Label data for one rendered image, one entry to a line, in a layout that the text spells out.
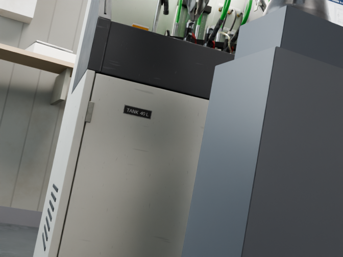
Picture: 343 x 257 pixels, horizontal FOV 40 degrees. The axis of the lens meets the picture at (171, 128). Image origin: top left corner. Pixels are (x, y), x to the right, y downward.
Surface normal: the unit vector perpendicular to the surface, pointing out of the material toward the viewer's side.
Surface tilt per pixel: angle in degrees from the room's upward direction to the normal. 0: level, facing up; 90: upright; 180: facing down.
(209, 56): 90
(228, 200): 90
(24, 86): 90
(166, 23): 90
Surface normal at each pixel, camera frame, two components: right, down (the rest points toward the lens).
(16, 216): 0.39, -0.04
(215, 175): -0.90, -0.22
